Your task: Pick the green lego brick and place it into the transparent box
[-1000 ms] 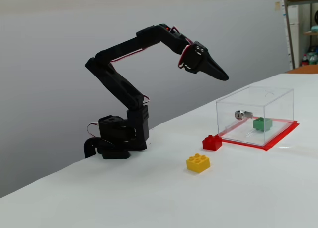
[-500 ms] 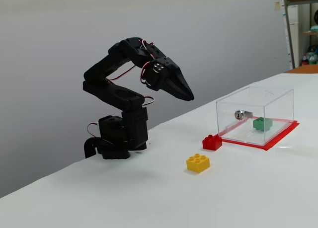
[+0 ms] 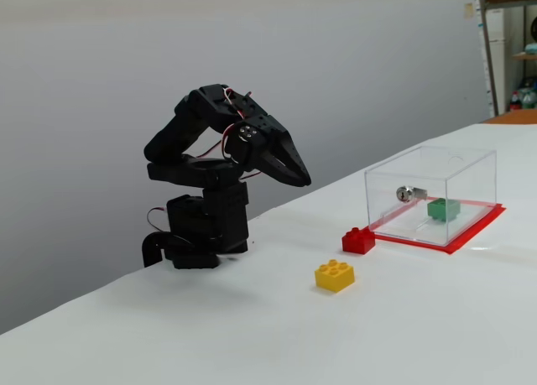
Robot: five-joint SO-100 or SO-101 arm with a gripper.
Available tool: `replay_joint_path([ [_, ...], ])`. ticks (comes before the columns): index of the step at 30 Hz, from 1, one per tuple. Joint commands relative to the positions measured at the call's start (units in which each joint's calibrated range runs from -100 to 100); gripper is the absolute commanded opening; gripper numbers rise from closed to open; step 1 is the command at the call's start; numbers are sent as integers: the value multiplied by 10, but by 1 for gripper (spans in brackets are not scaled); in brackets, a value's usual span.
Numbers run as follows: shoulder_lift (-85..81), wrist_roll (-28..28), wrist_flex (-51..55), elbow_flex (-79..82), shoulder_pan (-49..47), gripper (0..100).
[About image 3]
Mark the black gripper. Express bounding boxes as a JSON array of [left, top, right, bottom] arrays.
[[223, 113, 313, 188]]

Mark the green lego brick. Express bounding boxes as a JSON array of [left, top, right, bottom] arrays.
[[426, 196, 461, 225]]

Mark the red lego brick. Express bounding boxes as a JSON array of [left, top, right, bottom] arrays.
[[341, 227, 377, 255]]

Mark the silver box lock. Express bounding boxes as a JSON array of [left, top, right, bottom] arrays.
[[396, 185, 428, 205]]

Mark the yellow lego brick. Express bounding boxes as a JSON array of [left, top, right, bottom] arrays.
[[314, 259, 356, 294]]

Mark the transparent plastic box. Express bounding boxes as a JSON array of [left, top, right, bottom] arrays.
[[363, 145, 498, 247]]

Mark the black table clamp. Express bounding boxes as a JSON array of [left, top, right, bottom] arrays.
[[142, 232, 196, 269]]

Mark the red tape square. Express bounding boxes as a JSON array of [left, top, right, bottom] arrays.
[[368, 195, 508, 257]]

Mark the metal shelf rack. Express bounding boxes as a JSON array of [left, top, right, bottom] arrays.
[[477, 0, 537, 117]]

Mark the white cabinet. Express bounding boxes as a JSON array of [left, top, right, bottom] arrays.
[[477, 7, 507, 113]]

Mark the orange table surface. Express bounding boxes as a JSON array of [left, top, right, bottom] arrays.
[[482, 109, 537, 126]]

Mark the green plastic bottle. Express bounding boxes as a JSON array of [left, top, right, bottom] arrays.
[[519, 81, 537, 111]]

